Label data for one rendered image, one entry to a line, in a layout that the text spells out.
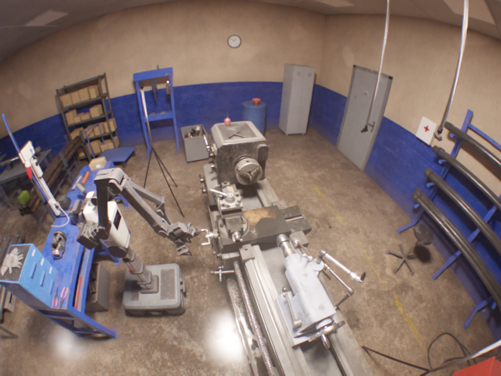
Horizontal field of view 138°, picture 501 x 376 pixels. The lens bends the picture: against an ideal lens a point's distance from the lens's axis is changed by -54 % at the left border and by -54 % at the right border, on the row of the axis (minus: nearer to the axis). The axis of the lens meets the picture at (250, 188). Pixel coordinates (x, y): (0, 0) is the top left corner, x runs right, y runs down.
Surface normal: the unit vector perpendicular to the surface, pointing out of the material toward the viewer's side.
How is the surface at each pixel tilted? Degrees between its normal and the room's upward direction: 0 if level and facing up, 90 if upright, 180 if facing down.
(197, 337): 0
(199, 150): 90
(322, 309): 0
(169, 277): 0
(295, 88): 90
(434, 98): 90
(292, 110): 90
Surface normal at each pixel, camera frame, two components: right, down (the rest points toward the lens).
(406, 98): -0.96, 0.14
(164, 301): 0.04, -0.78
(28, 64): 0.29, 0.61
